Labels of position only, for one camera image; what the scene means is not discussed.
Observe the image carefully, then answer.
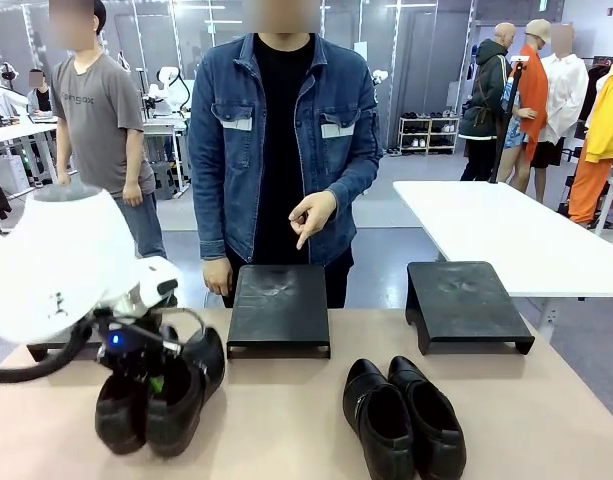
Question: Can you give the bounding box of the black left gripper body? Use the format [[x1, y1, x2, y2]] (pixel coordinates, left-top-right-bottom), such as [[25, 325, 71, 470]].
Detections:
[[93, 305, 182, 381]]

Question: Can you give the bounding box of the person's right denim forearm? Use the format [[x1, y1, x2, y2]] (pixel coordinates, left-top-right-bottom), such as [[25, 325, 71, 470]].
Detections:
[[187, 164, 233, 262]]

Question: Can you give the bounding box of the person's left denim forearm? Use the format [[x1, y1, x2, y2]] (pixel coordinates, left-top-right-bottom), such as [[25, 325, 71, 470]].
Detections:
[[328, 159, 384, 221]]

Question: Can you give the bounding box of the black sloped shoe stand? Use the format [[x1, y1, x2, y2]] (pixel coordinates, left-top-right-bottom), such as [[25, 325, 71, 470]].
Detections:
[[405, 260, 536, 357], [26, 340, 105, 363], [226, 264, 333, 361]]

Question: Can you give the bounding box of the person in denim jacket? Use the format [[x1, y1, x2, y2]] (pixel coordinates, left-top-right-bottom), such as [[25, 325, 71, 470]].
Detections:
[[187, 19, 385, 309]]

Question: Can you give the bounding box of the seated person at desk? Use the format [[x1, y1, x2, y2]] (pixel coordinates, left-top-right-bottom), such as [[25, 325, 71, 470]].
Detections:
[[27, 69, 53, 114]]

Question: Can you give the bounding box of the white shoe rack with shoes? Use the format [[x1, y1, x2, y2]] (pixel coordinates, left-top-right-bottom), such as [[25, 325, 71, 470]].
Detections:
[[398, 110, 460, 157]]

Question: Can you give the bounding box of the person's right hand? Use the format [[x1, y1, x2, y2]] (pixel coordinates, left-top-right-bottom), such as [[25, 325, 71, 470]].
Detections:
[[203, 256, 234, 297]]

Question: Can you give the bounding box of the person's left hand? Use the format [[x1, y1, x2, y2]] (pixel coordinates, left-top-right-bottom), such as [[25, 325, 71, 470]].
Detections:
[[288, 190, 338, 252]]

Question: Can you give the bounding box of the grey plastic stool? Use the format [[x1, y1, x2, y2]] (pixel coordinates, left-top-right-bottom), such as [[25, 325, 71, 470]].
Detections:
[[152, 160, 181, 201]]

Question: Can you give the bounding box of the white background desk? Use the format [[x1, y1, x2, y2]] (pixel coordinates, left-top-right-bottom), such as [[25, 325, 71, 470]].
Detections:
[[0, 115, 70, 202]]

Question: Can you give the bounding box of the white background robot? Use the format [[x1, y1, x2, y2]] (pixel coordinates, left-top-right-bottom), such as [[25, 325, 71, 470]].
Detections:
[[146, 66, 193, 115]]

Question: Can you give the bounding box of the white side table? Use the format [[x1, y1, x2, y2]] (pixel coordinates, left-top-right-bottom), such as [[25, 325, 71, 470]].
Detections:
[[392, 179, 613, 347]]

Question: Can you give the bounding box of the mannequin in dark hooded jacket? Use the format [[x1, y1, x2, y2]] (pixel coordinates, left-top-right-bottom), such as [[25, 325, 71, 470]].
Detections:
[[457, 22, 518, 183]]

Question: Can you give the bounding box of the mannequin in orange garment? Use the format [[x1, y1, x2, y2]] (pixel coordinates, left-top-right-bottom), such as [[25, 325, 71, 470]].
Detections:
[[495, 18, 553, 202]]

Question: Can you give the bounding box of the mannequin in white shirt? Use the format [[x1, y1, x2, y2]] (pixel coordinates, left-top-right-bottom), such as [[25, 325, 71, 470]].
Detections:
[[528, 24, 591, 206]]

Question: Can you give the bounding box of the yellow and orange clothes mannequin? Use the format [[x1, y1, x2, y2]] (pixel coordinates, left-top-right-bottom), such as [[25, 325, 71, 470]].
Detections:
[[567, 59, 613, 227]]

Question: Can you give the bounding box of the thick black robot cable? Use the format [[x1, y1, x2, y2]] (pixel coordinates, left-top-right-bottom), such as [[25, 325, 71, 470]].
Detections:
[[0, 319, 105, 385]]

